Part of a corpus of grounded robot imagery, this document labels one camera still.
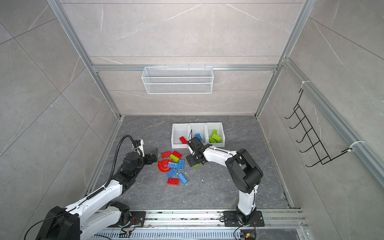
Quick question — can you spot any blue lego brick middle left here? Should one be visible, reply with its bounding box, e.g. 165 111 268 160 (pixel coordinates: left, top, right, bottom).
168 162 179 169

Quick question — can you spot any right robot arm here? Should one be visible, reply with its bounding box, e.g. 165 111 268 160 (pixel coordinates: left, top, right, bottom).
187 137 264 225

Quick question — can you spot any blue lego brick top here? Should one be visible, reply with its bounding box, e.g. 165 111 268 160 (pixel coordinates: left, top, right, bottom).
195 133 203 142

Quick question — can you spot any red arch lego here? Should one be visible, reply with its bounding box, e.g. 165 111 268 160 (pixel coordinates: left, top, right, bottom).
158 160 173 173

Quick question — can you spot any green lego brick top pile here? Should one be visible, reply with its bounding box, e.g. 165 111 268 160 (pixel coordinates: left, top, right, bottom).
170 154 180 163

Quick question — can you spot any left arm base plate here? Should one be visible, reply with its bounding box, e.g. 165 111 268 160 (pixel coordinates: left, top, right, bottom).
119 211 147 228

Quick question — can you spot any red lego brick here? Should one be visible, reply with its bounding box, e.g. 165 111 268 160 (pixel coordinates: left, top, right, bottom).
179 137 188 145
167 178 180 186
161 151 172 159
172 151 183 159

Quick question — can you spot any red lego brick bottom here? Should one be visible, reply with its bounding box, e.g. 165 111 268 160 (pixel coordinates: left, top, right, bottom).
167 178 180 186

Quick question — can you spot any black wire hook rack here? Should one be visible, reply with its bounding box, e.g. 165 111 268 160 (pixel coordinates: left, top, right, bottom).
284 89 352 168

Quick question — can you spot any white wire mesh basket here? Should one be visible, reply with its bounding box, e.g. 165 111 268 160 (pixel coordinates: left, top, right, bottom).
142 67 214 94

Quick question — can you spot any aluminium front rail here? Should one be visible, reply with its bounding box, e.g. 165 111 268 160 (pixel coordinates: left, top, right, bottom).
91 209 313 240

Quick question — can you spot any white three-compartment bin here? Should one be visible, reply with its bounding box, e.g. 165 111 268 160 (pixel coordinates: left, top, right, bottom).
171 122 226 149

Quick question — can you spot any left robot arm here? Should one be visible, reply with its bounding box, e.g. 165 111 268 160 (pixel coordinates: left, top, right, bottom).
36 149 158 240

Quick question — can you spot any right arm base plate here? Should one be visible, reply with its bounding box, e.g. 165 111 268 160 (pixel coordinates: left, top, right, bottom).
219 211 265 227

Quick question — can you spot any blue lego brick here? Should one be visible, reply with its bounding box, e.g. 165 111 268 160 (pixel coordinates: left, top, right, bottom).
195 133 203 142
178 173 188 185
166 169 178 178
168 162 179 169
178 159 184 171

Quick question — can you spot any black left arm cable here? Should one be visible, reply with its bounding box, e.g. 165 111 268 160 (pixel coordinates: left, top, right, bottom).
107 134 142 184

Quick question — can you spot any blue lego brick lower left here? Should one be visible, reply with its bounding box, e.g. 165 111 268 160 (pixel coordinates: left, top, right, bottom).
166 169 178 178

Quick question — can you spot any green lego brick bottom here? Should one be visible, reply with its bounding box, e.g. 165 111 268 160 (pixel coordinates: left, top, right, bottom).
212 133 222 143

